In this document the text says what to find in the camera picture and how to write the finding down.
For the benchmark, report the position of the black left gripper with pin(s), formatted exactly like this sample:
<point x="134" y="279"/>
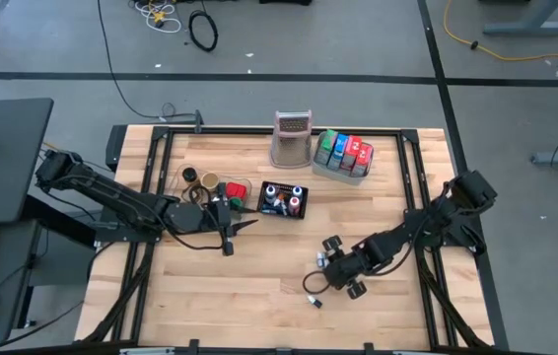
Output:
<point x="195" y="217"/>

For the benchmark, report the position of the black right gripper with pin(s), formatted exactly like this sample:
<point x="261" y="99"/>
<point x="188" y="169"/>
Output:
<point x="353" y="266"/>

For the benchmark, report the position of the green lid spice jar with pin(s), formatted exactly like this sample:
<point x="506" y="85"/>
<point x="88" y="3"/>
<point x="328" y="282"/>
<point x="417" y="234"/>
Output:
<point x="235" y="202"/>

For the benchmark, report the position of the red lid spice tin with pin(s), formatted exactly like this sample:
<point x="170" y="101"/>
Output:
<point x="237" y="190"/>

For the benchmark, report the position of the long blue dropper bottle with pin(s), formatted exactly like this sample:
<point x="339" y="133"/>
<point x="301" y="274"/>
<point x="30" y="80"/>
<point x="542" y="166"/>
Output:
<point x="269" y="211"/>

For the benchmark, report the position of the large red food colouring bottle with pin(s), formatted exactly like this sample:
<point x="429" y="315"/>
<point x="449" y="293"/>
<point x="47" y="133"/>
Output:
<point x="294" y="204"/>

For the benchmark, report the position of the black plastic basket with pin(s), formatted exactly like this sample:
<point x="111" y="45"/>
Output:
<point x="303" y="214"/>

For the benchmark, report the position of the large blue food colouring bottle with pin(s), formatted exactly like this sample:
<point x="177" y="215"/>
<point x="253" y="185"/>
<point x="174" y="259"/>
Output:
<point x="298" y="191"/>

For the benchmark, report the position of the clear plastic container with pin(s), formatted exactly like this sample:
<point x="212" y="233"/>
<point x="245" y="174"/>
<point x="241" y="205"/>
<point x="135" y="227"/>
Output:
<point x="179" y="178"/>

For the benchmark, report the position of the grey plastic bin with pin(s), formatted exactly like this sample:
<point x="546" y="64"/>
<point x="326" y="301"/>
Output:
<point x="338" y="178"/>

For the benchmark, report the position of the red Froot Loops cereal box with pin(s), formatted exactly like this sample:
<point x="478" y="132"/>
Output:
<point x="351" y="154"/>
<point x="363" y="160"/>

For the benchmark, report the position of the green Apple Jacks cereal box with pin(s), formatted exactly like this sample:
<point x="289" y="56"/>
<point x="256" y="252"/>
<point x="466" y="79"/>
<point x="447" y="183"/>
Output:
<point x="326" y="145"/>

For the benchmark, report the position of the blue Rice Krispies cereal box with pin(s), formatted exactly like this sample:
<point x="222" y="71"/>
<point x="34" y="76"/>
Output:
<point x="338" y="150"/>

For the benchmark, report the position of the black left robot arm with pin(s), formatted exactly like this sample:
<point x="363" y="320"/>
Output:
<point x="111" y="197"/>

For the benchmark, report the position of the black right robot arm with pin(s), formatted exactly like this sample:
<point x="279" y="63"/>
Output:
<point x="437" y="217"/>

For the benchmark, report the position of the small black dropper bottle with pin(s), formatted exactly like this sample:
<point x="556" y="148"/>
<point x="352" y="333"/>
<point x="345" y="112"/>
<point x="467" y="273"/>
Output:
<point x="315" y="301"/>

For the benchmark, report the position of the pink metal box grater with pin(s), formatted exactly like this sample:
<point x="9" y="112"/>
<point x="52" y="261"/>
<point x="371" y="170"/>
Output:
<point x="291" y="143"/>

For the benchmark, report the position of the black desk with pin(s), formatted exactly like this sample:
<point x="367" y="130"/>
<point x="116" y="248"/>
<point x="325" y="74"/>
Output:
<point x="8" y="158"/>

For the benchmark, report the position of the dark keyboard desk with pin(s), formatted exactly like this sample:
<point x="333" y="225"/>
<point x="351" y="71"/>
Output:
<point x="3" y="266"/>

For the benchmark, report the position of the grey desk leg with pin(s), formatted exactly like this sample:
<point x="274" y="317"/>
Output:
<point x="530" y="22"/>

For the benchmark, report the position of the black aluminium table frame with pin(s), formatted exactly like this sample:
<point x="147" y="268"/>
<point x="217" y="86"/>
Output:
<point x="239" y="131"/>

